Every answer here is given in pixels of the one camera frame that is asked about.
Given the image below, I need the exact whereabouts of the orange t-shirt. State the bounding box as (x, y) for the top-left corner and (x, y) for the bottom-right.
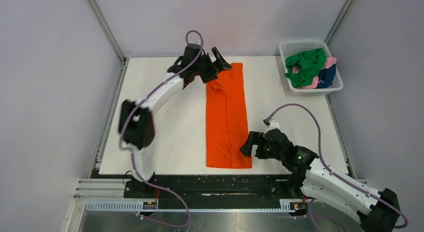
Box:
(205, 63), (252, 169)

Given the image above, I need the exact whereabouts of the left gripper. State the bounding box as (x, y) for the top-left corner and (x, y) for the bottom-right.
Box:
(193, 48), (232, 84)

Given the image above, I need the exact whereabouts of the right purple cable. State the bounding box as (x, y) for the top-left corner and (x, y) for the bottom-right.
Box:
(263, 103), (410, 231)

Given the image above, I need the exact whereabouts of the white plastic basket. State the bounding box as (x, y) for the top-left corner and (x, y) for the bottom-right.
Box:
(278, 39), (344, 96)

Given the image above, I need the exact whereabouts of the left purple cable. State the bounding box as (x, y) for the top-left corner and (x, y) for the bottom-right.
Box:
(117, 29), (205, 229)

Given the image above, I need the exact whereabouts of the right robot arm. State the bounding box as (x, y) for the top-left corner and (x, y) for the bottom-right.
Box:
(239, 119), (400, 232)

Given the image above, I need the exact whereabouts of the purple cable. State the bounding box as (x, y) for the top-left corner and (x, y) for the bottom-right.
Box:
(117, 29), (205, 229)
(263, 103), (410, 231)

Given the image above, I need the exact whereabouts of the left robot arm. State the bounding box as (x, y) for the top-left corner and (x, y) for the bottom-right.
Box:
(118, 43), (232, 198)

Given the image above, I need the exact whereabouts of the white cable duct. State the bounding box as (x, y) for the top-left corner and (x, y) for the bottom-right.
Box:
(85, 200), (297, 213)

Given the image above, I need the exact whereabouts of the navy blue t-shirt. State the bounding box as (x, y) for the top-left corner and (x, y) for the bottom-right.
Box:
(316, 64), (337, 89)

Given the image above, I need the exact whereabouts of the aluminium frame rail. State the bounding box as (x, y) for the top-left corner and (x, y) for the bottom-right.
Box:
(72, 179), (374, 202)

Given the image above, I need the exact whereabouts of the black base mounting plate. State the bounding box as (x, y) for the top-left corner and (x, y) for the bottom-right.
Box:
(123, 174), (310, 212)

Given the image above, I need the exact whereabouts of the pink t-shirt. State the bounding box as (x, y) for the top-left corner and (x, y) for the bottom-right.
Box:
(297, 57), (337, 90)

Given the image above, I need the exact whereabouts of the green t-shirt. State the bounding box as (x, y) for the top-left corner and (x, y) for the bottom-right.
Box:
(284, 47), (327, 88)

